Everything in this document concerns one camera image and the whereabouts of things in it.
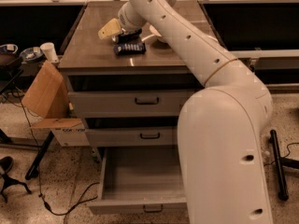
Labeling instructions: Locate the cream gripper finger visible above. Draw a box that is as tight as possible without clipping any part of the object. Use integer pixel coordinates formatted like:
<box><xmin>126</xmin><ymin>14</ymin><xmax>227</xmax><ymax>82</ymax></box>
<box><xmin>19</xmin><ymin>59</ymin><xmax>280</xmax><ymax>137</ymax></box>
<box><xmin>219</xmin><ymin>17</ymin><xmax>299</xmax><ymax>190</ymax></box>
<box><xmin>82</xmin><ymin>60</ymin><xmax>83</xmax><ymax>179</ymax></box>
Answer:
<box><xmin>98</xmin><ymin>19</ymin><xmax>121</xmax><ymax>40</ymax></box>

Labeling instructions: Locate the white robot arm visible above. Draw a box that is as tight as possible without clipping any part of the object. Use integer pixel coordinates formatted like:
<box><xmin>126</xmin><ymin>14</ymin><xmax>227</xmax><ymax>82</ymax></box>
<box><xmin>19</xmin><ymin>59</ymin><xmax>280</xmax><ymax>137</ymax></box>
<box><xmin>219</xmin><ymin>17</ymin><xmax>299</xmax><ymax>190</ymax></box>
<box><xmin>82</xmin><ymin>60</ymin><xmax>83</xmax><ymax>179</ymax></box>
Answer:
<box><xmin>98</xmin><ymin>0</ymin><xmax>273</xmax><ymax>224</ymax></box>

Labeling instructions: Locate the grey drawer cabinet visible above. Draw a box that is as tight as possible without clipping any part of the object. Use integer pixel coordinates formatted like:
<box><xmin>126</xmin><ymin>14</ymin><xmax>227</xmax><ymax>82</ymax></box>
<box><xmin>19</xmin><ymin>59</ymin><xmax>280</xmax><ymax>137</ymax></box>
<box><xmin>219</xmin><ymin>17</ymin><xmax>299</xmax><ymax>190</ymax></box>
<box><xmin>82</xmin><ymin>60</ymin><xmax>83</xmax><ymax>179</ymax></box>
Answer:
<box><xmin>57</xmin><ymin>0</ymin><xmax>230</xmax><ymax>161</ymax></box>

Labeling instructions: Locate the grey top drawer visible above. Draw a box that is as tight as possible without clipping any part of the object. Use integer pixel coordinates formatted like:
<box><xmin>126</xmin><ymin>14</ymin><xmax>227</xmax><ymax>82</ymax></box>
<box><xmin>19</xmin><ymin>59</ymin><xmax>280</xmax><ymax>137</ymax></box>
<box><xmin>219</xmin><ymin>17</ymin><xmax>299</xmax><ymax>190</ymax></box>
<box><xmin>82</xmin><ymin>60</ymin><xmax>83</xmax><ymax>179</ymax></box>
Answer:
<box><xmin>67</xmin><ymin>73</ymin><xmax>204</xmax><ymax>118</ymax></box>

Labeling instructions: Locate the grey middle drawer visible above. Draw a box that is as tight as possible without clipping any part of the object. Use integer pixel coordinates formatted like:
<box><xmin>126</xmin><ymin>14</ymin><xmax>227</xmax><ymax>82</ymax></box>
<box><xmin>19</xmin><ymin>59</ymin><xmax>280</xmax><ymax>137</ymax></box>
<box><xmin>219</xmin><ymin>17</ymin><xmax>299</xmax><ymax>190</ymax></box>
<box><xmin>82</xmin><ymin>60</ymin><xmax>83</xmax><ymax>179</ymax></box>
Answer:
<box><xmin>86</xmin><ymin>117</ymin><xmax>178</xmax><ymax>147</ymax></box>

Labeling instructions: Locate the grey open bottom drawer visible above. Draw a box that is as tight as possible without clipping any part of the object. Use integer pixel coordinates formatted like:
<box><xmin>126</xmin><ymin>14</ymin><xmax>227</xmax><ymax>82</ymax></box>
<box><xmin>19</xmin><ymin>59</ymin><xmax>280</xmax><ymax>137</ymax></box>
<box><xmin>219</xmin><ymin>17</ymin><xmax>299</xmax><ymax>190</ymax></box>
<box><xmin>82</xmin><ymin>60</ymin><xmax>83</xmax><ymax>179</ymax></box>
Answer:
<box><xmin>89</xmin><ymin>145</ymin><xmax>187</xmax><ymax>215</ymax></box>

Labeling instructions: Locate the white paper bowl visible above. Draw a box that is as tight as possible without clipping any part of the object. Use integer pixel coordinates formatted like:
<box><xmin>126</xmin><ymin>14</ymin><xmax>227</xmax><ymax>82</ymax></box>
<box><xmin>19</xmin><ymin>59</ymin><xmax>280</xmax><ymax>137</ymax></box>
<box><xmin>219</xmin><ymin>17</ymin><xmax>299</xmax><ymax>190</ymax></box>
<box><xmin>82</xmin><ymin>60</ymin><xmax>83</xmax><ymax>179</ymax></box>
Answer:
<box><xmin>149</xmin><ymin>25</ymin><xmax>166</xmax><ymax>44</ymax></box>

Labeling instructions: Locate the white paper cup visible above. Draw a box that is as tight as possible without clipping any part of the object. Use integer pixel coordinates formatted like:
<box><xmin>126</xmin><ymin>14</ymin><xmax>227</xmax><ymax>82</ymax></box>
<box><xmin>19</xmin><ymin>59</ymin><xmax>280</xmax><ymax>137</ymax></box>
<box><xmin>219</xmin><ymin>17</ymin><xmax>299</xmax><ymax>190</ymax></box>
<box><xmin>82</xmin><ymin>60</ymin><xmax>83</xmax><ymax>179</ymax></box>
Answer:
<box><xmin>40</xmin><ymin>42</ymin><xmax>59</xmax><ymax>63</ymax></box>

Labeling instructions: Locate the blue plate with food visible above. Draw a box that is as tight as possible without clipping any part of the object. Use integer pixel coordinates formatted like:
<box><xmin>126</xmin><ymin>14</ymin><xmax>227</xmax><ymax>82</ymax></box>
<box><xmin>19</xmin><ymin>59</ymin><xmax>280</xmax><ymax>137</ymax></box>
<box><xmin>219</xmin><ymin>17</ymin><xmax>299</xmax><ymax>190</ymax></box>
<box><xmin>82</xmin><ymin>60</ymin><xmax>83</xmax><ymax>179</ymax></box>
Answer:
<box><xmin>20</xmin><ymin>47</ymin><xmax>44</xmax><ymax>63</ymax></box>

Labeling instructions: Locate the brown cardboard box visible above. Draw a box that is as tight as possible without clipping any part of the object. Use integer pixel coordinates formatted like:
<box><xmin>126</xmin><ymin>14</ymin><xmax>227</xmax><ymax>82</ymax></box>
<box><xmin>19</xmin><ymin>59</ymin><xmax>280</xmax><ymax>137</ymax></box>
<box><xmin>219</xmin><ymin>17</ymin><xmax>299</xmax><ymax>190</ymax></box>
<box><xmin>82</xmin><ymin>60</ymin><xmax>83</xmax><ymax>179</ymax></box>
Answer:
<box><xmin>21</xmin><ymin>61</ymin><xmax>89</xmax><ymax>147</ymax></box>

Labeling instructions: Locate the blue bowl far left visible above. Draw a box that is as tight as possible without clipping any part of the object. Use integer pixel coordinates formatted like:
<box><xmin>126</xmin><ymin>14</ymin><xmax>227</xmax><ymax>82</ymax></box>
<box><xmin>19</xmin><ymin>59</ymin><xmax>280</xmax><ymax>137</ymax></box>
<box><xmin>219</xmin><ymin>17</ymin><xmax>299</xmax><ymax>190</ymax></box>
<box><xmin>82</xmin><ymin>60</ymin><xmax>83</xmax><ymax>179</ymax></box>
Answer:
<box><xmin>0</xmin><ymin>44</ymin><xmax>18</xmax><ymax>54</ymax></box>

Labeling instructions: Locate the black table leg left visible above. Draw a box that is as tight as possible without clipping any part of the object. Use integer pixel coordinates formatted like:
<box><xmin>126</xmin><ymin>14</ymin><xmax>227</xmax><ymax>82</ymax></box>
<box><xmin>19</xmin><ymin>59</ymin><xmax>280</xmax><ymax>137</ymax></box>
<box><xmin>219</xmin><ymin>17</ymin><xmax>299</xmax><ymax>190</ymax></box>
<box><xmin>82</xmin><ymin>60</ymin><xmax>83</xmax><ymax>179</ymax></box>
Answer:
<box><xmin>25</xmin><ymin>132</ymin><xmax>54</xmax><ymax>180</ymax></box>

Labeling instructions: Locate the black tripod foot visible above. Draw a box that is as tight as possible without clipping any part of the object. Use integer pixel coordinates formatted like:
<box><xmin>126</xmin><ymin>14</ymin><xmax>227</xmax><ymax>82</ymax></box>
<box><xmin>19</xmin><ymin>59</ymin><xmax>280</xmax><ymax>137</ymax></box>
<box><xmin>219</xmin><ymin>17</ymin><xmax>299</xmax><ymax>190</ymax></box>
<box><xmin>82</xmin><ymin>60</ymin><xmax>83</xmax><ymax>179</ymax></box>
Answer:
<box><xmin>0</xmin><ymin>174</ymin><xmax>32</xmax><ymax>203</ymax></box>

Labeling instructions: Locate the black floor cable left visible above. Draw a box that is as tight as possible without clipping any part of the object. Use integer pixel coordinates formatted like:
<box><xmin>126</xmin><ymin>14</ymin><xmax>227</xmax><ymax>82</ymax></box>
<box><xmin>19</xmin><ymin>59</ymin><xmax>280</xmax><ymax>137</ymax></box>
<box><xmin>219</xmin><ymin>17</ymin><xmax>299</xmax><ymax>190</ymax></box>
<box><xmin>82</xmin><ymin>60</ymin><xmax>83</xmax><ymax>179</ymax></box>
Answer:
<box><xmin>3</xmin><ymin>87</ymin><xmax>101</xmax><ymax>217</ymax></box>

